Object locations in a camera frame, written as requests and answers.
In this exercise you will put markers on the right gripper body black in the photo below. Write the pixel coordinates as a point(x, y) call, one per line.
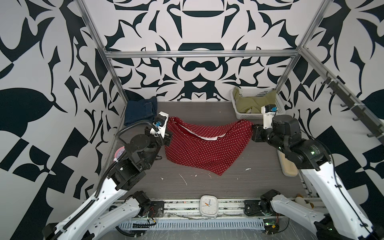
point(268, 135)

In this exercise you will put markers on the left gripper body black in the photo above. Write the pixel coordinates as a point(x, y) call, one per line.
point(166, 137)

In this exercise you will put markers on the blue denim skirt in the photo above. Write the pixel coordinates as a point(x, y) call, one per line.
point(145, 109)

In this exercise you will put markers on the red polka dot skirt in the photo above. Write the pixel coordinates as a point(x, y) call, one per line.
point(211, 148)

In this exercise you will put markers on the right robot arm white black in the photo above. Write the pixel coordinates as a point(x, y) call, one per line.
point(344, 220)

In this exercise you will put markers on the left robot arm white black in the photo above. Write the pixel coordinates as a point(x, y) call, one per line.
point(94, 217)

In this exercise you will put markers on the pink alarm clock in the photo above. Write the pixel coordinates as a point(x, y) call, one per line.
point(118, 153)

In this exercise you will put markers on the olive green skirt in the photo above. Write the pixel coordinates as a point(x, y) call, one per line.
point(252, 105)

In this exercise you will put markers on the white plastic laundry basket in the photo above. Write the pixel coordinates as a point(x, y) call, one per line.
point(255, 92)

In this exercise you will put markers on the brown plush toy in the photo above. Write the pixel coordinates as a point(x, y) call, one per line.
point(301, 201)

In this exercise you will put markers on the white square clock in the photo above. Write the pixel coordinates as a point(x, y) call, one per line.
point(209, 206)

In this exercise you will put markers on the green circuit board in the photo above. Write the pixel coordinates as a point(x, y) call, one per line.
point(271, 227)

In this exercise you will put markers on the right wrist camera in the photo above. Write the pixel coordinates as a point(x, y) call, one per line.
point(268, 112)

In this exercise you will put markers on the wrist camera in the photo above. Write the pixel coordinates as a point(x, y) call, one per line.
point(160, 123)
point(268, 112)

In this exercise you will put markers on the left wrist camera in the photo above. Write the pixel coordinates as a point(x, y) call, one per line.
point(160, 123)

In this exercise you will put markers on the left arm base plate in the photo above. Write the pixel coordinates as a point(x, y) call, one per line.
point(154, 210)

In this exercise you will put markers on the aluminium frame crossbar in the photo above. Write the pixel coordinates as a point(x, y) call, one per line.
point(200, 54)

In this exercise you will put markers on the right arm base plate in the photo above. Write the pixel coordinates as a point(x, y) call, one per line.
point(255, 208)

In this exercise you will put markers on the white slotted cable duct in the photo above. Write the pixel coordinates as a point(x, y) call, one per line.
point(201, 224)

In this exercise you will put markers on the grey wall hook rack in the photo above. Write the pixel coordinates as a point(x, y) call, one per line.
point(361, 111)

